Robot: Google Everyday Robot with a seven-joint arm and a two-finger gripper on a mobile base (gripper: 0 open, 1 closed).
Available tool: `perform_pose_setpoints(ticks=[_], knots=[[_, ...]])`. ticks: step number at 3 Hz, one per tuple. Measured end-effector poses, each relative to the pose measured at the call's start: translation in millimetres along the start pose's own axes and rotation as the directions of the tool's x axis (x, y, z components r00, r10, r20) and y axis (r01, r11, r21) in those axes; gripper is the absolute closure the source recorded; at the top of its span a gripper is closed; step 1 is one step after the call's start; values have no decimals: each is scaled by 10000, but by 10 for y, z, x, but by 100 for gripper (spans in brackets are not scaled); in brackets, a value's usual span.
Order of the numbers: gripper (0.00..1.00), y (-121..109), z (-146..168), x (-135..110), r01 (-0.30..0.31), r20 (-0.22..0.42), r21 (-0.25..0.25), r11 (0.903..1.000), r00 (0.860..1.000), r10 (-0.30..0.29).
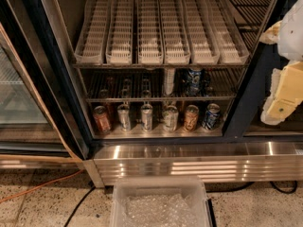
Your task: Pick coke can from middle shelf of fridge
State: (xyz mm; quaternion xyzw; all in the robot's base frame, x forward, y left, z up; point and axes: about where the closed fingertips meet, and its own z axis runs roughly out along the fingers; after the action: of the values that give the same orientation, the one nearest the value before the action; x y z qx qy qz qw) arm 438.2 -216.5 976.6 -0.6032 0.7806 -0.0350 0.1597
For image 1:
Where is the white tall can middle shelf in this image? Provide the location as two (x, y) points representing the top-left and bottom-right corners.
(164, 68), (175, 95)

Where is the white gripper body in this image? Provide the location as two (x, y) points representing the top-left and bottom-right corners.
(260, 61), (303, 126)

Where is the orange cable on floor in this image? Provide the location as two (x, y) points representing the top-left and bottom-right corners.
(0, 168), (84, 204)

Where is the red soda can bottom shelf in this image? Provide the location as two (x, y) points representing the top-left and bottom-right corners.
(93, 106), (112, 132)

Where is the clear can organizer tray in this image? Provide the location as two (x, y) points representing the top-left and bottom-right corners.
(74, 0), (111, 64)
(137, 0), (163, 65)
(106, 0), (134, 65)
(183, 0), (220, 65)
(205, 0), (249, 65)
(158, 0), (190, 65)

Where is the black cable floor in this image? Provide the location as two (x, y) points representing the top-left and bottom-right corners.
(63, 186), (97, 227)
(206, 181), (298, 195)

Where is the clear plastic bin with ice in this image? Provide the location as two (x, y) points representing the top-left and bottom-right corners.
(110, 177), (213, 227)

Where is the blue can shelf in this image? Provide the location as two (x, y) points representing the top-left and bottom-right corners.
(202, 103), (221, 131)
(186, 69), (202, 96)

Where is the blue can middle shelf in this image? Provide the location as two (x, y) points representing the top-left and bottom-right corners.
(186, 69), (202, 96)

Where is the orange brown can bottom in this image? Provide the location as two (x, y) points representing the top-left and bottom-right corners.
(184, 105), (199, 131)

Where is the black cable left floor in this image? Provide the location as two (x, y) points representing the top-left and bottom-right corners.
(63, 186), (97, 227)

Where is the glass fridge door left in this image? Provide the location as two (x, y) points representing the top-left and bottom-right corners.
(0, 0), (89, 160)

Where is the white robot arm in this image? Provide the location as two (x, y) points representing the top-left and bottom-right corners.
(259, 0), (303, 126)

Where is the black cable right floor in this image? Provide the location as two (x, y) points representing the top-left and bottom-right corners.
(206, 181), (298, 195)

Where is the middle wire shelf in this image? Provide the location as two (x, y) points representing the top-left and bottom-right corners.
(83, 68), (242, 103)

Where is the green silver can bottom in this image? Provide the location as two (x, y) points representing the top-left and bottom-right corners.
(163, 105), (179, 132)

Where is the blue can bottom shelf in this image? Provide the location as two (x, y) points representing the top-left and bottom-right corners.
(202, 103), (221, 131)

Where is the stainless steel fridge base grille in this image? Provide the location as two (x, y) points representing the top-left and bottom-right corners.
(83, 141), (303, 188)

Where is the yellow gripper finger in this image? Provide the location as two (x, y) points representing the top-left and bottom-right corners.
(267, 100), (295, 119)
(259, 21), (281, 44)

